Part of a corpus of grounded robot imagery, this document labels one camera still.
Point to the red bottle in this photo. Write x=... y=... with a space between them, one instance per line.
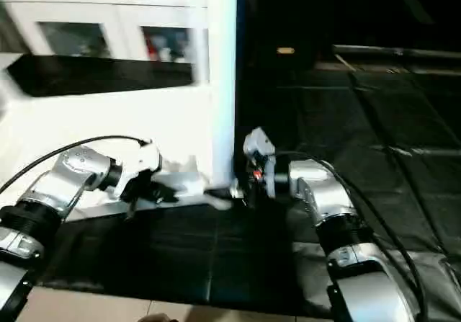
x=151 y=47

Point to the small tan block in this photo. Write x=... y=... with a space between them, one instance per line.
x=285 y=50

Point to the black work mat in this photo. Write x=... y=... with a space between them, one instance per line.
x=374 y=156

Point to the white plastic table leg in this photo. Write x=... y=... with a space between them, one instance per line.
x=200 y=30
x=223 y=77

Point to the black metal rail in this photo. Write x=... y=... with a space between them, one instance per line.
x=396 y=54

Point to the white glass-door cabinet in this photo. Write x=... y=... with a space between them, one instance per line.
x=94 y=16

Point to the white plastic table top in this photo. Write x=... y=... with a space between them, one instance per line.
x=108 y=127

